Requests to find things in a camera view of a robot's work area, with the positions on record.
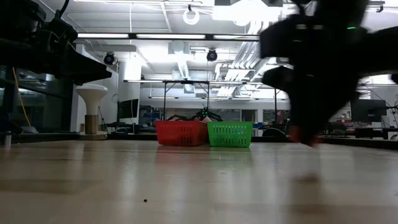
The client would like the black background rig frame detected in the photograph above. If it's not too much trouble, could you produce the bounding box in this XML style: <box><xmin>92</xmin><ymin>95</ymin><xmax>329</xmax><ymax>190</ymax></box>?
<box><xmin>161</xmin><ymin>80</ymin><xmax>292</xmax><ymax>126</ymax></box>

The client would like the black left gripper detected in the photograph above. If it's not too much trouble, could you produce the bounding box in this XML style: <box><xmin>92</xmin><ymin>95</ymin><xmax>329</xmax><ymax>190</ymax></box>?
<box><xmin>33</xmin><ymin>17</ymin><xmax>113</xmax><ymax>86</ymax></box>

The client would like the white ring light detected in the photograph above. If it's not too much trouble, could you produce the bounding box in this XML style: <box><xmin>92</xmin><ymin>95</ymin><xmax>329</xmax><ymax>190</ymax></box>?
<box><xmin>182</xmin><ymin>7</ymin><xmax>200</xmax><ymax>26</ymax></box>

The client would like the black office chair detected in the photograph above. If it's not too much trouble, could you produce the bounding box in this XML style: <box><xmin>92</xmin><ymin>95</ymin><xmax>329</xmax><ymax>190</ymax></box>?
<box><xmin>262</xmin><ymin>128</ymin><xmax>289</xmax><ymax>138</ymax></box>

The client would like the green plastic basket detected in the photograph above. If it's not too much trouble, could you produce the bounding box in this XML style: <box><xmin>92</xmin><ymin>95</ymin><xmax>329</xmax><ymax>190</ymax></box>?
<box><xmin>206</xmin><ymin>121</ymin><xmax>254</xmax><ymax>148</ymax></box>

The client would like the black computer monitor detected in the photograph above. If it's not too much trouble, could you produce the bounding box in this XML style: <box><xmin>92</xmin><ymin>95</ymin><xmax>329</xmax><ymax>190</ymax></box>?
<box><xmin>349</xmin><ymin>98</ymin><xmax>388</xmax><ymax>124</ymax></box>
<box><xmin>117</xmin><ymin>98</ymin><xmax>140</xmax><ymax>119</ymax></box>

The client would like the yellow extension cable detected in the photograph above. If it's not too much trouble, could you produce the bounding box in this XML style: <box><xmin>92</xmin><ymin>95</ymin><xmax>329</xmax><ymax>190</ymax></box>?
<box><xmin>12</xmin><ymin>67</ymin><xmax>32</xmax><ymax>127</ymax></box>

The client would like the red plastic basket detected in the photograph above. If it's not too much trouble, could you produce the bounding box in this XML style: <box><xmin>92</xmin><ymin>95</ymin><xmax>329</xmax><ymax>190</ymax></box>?
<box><xmin>154</xmin><ymin>120</ymin><xmax>209</xmax><ymax>147</ymax></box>

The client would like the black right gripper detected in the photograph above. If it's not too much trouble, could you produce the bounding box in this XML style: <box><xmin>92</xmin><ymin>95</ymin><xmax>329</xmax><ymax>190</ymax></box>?
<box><xmin>259</xmin><ymin>13</ymin><xmax>371</xmax><ymax>147</ymax></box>

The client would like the red mini stapler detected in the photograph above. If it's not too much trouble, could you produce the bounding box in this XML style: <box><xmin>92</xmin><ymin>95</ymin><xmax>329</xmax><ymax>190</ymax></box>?
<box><xmin>288</xmin><ymin>126</ymin><xmax>323</xmax><ymax>147</ymax></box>

